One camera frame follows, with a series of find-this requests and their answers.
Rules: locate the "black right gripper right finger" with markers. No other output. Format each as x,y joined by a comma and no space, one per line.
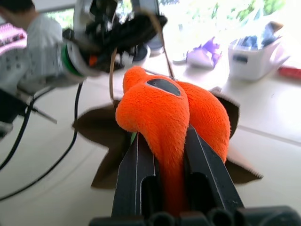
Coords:
207,169

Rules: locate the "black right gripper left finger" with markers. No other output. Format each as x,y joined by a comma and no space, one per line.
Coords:
131,179

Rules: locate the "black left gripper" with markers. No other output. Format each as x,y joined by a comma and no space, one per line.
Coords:
103,44

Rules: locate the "brown paper bag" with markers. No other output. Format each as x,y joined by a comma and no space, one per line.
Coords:
101,124

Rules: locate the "orange plush toy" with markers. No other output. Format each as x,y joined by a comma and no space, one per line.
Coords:
152,117

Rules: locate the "purple and white cloth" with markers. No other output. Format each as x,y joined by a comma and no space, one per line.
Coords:
207,54

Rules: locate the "person in grey shirt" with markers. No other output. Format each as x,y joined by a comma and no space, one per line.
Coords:
28,47

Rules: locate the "white plastic storage bin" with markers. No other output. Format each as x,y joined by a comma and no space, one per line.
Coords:
254,63

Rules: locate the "red flat object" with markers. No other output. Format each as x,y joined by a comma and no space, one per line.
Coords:
290,71

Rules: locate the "pink patterned box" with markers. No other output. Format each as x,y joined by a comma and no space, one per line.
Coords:
10,37

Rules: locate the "blue and brown toy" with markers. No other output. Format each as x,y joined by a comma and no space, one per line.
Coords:
270,35

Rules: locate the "dark robot body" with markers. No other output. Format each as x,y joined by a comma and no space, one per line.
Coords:
10,106

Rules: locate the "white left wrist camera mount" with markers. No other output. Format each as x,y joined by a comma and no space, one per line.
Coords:
91,11

